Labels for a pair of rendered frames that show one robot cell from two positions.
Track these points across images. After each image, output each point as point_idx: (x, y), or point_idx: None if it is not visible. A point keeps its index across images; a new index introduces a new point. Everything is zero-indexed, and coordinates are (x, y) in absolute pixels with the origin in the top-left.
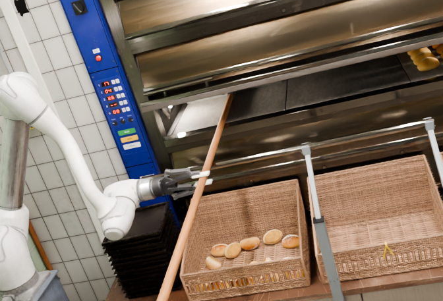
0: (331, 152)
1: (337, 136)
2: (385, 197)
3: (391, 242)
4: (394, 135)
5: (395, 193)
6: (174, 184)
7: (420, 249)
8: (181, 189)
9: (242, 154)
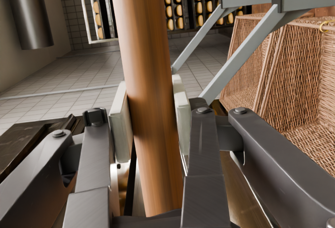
0: (263, 217)
1: (236, 216)
2: (319, 153)
3: (317, 27)
4: (229, 165)
5: (309, 148)
6: (133, 221)
7: (317, 21)
8: (213, 163)
9: None
